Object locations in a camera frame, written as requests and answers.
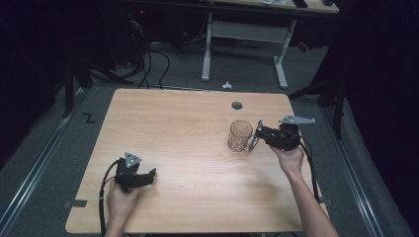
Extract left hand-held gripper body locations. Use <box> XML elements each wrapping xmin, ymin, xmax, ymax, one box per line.
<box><xmin>114</xmin><ymin>151</ymin><xmax>148</xmax><ymax>194</ymax></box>

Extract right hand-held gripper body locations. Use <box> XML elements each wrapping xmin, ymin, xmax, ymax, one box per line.
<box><xmin>268</xmin><ymin>114</ymin><xmax>316</xmax><ymax>153</ymax></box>

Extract clear glass cup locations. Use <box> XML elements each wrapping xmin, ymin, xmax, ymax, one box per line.
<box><xmin>227</xmin><ymin>119</ymin><xmax>258</xmax><ymax>153</ymax></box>

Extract person's right hand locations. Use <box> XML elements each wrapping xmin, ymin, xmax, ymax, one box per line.
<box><xmin>270</xmin><ymin>144</ymin><xmax>306</xmax><ymax>182</ymax></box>

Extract person's left hand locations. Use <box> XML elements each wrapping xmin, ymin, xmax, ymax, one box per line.
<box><xmin>106</xmin><ymin>179</ymin><xmax>141</xmax><ymax>225</ymax></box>

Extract black metal stand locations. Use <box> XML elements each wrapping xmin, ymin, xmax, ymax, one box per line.
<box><xmin>288</xmin><ymin>63</ymin><xmax>348</xmax><ymax>140</ymax></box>
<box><xmin>61</xmin><ymin>53</ymin><xmax>135</xmax><ymax>119</ymax></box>

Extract small red object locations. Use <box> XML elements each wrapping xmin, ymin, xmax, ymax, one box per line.
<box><xmin>296</xmin><ymin>40</ymin><xmax>311</xmax><ymax>54</ymax></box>

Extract dark computer equipment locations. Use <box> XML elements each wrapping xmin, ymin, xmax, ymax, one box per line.
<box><xmin>126</xmin><ymin>5</ymin><xmax>151</xmax><ymax>68</ymax></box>

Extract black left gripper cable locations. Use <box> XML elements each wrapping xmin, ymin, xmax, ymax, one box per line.
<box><xmin>98</xmin><ymin>159</ymin><xmax>122</xmax><ymax>237</ymax></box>

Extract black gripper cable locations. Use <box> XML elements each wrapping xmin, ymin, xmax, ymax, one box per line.
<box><xmin>98</xmin><ymin>159</ymin><xmax>122</xmax><ymax>237</ymax></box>
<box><xmin>297</xmin><ymin>135</ymin><xmax>322</xmax><ymax>203</ymax></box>

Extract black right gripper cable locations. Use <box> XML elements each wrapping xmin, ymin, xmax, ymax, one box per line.
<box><xmin>297</xmin><ymin>135</ymin><xmax>322</xmax><ymax>203</ymax></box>

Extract metal floor rail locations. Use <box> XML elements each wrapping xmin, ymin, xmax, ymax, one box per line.
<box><xmin>0</xmin><ymin>87</ymin><xmax>89</xmax><ymax>233</ymax></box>
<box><xmin>319</xmin><ymin>104</ymin><xmax>385</xmax><ymax>237</ymax></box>

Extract desk with white metal frame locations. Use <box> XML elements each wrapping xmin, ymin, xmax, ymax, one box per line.
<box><xmin>197</xmin><ymin>0</ymin><xmax>340</xmax><ymax>91</ymax></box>

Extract black floor cables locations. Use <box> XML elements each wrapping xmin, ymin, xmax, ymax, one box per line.
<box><xmin>135</xmin><ymin>40</ymin><xmax>173</xmax><ymax>91</ymax></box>

